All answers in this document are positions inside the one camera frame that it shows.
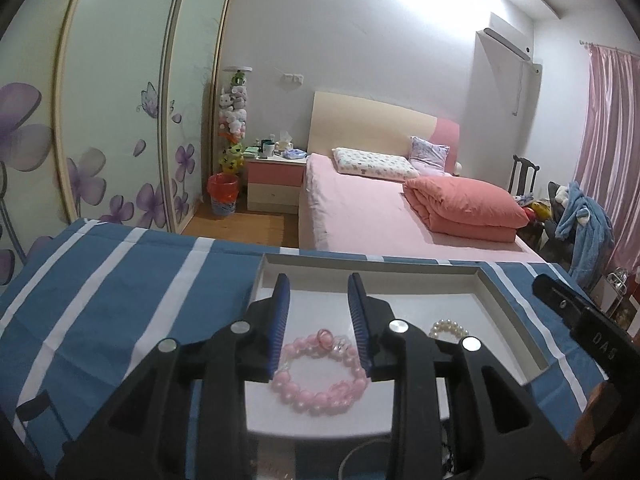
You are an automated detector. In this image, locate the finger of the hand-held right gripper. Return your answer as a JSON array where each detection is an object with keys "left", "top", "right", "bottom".
[{"left": 531, "top": 274, "right": 594, "bottom": 334}]

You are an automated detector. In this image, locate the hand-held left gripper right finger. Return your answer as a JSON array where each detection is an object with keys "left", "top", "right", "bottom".
[{"left": 346, "top": 272, "right": 586, "bottom": 480}]

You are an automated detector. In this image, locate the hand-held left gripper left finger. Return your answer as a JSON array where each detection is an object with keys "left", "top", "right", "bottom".
[{"left": 55, "top": 273, "right": 292, "bottom": 480}]

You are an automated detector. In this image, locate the white shallow tray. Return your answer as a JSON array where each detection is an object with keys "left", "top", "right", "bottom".
[{"left": 247, "top": 252, "right": 551, "bottom": 436}]

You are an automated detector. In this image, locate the pink bead bracelet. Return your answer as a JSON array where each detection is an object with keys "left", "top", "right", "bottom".
[{"left": 270, "top": 329, "right": 371, "bottom": 417}]

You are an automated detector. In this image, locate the blue fleece robe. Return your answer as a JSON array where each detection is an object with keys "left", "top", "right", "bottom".
[{"left": 555, "top": 181, "right": 613, "bottom": 281}]

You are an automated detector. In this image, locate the colourful toy pile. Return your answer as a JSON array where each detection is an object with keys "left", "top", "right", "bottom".
[{"left": 520, "top": 195, "right": 556, "bottom": 222}]

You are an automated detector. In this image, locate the pink sheeted bed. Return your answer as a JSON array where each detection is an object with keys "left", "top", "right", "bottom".
[{"left": 299, "top": 154, "right": 546, "bottom": 263}]

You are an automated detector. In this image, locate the dark wooden chair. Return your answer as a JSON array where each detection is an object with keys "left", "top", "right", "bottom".
[{"left": 507, "top": 155, "right": 541, "bottom": 196}]

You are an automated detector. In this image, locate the red lined trash bin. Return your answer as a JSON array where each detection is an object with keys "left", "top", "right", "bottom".
[{"left": 207, "top": 173, "right": 239, "bottom": 216}]

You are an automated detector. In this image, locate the pink beige nightstand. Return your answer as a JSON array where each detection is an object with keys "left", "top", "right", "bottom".
[{"left": 246, "top": 152, "right": 307, "bottom": 214}]

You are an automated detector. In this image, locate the folded salmon pink duvet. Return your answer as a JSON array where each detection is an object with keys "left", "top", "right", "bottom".
[{"left": 402, "top": 176, "right": 530, "bottom": 243}]

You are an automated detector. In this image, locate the white patterned pillow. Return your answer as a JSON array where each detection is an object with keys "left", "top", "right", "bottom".
[{"left": 331, "top": 147, "right": 421, "bottom": 183}]

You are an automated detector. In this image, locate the blue white striped cloth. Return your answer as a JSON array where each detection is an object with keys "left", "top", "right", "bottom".
[{"left": 0, "top": 218, "right": 621, "bottom": 480}]

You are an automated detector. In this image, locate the pink curtain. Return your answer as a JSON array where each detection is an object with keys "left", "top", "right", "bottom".
[{"left": 572, "top": 42, "right": 640, "bottom": 281}]

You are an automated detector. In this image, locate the purple patterned pillow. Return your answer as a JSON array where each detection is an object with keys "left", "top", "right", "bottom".
[{"left": 409, "top": 136, "right": 451, "bottom": 177}]

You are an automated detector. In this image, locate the beige pink headboard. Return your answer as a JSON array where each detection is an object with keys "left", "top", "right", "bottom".
[{"left": 306, "top": 91, "right": 461, "bottom": 176}]

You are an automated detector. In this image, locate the plush toy tower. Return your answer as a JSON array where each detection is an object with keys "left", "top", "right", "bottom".
[{"left": 216, "top": 66, "right": 253, "bottom": 176}]

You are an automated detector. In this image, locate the white air conditioner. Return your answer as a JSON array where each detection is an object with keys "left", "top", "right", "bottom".
[{"left": 475, "top": 12, "right": 543, "bottom": 73}]

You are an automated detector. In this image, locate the floral sliding door wardrobe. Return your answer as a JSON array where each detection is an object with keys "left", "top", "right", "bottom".
[{"left": 0, "top": 0, "right": 238, "bottom": 301}]

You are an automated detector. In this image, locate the white pearl bracelet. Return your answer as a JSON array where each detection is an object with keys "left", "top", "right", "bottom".
[{"left": 428, "top": 318, "right": 471, "bottom": 345}]

